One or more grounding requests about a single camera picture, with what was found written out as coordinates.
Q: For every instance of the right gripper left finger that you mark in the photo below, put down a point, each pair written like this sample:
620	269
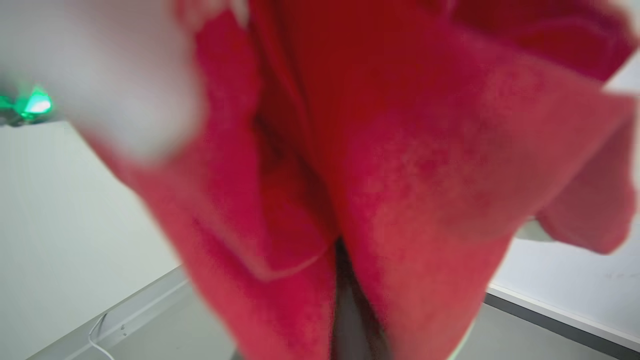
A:
347	325

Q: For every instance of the white clothing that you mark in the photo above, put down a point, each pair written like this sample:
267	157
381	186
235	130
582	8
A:
125	75

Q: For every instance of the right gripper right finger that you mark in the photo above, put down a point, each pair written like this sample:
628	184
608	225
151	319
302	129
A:
376	337

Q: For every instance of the aluminium frame profile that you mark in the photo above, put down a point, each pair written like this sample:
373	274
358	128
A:
135	307

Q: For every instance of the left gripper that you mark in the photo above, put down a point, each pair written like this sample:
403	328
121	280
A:
31	105

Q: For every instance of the white and black baseboard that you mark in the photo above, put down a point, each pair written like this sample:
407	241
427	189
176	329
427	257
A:
560	320

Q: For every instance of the white partition panel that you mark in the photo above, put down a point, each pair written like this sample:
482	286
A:
60	225

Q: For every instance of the red clothing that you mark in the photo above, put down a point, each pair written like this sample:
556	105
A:
400	150

